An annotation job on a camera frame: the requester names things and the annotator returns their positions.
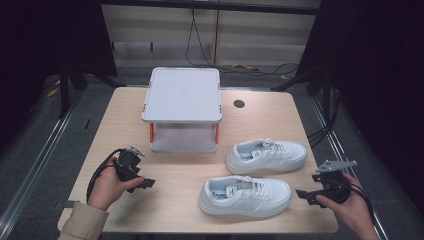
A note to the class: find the white two-tier shoe rack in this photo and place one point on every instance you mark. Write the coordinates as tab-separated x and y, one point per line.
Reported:
182	100

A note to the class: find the person's left hand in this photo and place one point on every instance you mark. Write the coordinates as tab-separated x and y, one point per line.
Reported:
106	188

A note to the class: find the person's right hand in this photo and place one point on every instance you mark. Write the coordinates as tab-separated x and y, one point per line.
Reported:
350	210

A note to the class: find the black metal stand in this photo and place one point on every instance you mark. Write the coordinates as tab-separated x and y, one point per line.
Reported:
316	81
65	90

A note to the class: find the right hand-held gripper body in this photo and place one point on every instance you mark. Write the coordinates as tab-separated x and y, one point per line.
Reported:
333	186

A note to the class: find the yellow floor tape piece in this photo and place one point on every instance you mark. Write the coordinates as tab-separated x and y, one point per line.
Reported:
52	92

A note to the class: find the yellow floor strip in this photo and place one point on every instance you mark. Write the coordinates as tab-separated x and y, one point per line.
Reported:
246	67

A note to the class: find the white sneaker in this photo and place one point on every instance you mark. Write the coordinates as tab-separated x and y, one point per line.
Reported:
245	195
266	156

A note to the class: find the metal floor rail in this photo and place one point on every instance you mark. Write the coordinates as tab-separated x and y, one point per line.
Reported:
333	136
36	156

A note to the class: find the round dark table grommet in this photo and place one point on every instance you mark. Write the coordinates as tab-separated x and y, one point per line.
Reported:
239	103

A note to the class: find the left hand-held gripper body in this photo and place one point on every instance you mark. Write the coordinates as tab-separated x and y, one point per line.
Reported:
126	163

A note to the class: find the black curtain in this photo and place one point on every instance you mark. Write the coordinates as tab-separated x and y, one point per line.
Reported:
43	50
376	83

